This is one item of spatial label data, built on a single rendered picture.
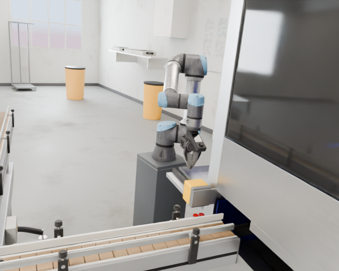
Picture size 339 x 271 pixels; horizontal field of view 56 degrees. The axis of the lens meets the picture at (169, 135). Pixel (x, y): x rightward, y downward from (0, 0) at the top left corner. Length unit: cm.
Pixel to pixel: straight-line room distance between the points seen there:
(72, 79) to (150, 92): 221
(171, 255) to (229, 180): 30
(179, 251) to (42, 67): 872
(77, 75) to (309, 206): 700
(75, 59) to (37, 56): 101
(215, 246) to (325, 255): 33
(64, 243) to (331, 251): 65
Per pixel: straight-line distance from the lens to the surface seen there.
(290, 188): 84
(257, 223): 96
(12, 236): 183
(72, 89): 761
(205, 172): 161
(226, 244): 103
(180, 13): 605
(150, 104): 609
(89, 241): 97
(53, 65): 950
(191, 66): 187
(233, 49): 103
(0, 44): 922
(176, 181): 147
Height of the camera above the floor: 150
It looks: 17 degrees down
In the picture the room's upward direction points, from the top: 5 degrees clockwise
